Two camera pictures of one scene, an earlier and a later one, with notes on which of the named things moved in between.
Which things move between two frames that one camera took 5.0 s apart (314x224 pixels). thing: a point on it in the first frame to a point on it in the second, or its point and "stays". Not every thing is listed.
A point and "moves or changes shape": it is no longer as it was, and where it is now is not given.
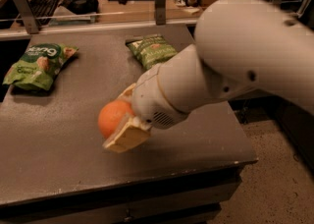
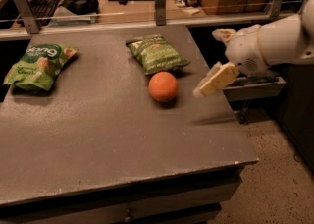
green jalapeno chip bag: x=152 y=50 stays
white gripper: x=151 y=98 to x=244 y=49
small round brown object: x=191 y=1 stays
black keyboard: x=43 y=3 stays
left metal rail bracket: x=26 y=9 stays
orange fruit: x=111 y=115 moves or changes shape
